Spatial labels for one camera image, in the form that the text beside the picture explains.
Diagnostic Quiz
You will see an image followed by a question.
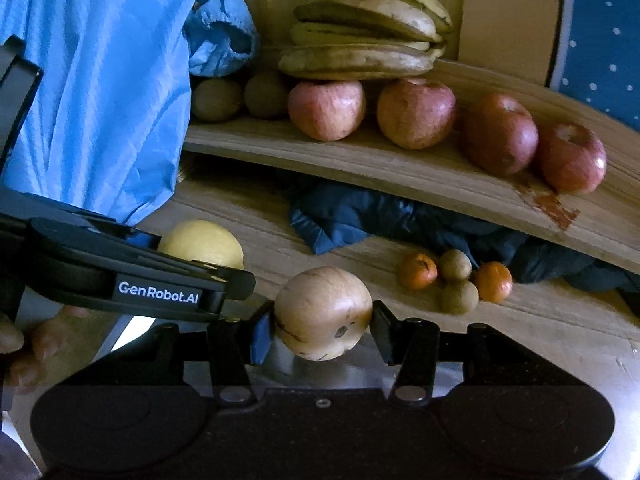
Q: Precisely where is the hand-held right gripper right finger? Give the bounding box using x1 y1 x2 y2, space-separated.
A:
370 301 538 405

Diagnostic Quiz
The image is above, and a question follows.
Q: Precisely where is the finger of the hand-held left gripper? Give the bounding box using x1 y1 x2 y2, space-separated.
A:
120 227 257 289

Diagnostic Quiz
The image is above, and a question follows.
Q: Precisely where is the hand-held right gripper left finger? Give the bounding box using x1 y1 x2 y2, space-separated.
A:
107 302 276 406

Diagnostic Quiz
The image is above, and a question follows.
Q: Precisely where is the yellow pear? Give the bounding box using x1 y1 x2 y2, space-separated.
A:
157 220 245 271

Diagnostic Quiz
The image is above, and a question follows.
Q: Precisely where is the rectangular metal tray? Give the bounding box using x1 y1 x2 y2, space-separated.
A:
102 312 463 402

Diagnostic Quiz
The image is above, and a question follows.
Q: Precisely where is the striped tan pepino melon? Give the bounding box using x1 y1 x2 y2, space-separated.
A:
274 266 374 362

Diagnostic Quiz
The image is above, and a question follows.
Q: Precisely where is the small orange tangerine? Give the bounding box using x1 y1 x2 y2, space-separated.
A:
473 261 514 304
398 252 439 291

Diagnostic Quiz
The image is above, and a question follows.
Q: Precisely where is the small tan longan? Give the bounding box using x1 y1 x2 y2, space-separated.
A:
440 280 480 316
439 249 473 282

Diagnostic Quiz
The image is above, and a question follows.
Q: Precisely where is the person's left hand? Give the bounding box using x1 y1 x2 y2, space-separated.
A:
0 305 91 396

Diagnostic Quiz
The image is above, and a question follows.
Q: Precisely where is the dark blue cloth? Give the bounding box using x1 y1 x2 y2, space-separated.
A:
289 182 640 293

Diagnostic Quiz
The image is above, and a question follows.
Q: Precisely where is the wooden desk shelf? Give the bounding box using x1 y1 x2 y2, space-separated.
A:
180 57 640 276

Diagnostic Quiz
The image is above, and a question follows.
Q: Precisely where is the brown kiwi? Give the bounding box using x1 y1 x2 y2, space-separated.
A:
244 71 291 120
192 77 246 122

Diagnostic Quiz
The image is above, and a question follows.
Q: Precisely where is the light blue hanging cloth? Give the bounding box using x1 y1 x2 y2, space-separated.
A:
0 0 203 226

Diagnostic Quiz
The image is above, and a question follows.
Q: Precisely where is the red apple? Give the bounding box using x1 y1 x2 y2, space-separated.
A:
287 79 367 142
536 122 608 196
460 92 540 177
376 78 457 151

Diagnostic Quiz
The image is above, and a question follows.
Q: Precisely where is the crumpled blue plastic bag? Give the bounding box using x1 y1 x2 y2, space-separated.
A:
182 0 261 78

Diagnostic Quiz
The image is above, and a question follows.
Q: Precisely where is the bunch of bananas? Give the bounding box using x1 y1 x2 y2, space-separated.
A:
277 0 453 81

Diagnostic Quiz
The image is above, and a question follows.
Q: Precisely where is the light wooden cabinet panel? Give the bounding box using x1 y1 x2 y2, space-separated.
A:
222 0 566 86

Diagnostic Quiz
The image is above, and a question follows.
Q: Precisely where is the blue polka dot board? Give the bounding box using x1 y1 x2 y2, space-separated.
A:
545 0 640 133

